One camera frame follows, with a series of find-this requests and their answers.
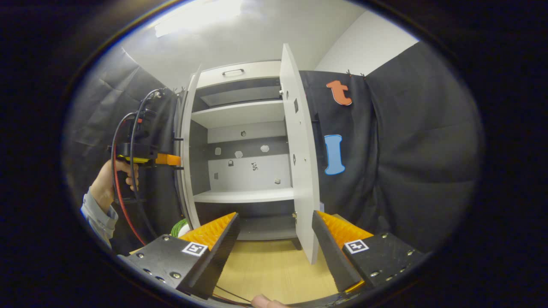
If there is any black door handle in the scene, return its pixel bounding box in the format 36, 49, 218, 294
173, 137, 185, 170

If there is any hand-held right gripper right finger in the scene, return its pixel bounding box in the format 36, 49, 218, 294
311, 210, 424, 296

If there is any white double-door shoe cabinet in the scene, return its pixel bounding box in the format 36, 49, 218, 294
173, 60, 322, 251

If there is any white cabinet shelf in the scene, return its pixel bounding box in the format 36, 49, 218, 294
194, 187, 295, 204
191, 100, 286, 129

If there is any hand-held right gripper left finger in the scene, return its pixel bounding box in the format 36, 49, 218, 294
116, 212, 241, 300

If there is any red cable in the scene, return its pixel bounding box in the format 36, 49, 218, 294
112, 115, 148, 246

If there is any black backdrop cloth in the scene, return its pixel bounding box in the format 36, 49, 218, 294
62, 41, 484, 257

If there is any green striped ball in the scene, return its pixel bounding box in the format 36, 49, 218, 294
170, 218, 191, 238

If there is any white cabinet door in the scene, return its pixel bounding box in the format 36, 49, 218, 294
178, 64, 203, 229
279, 43, 321, 265

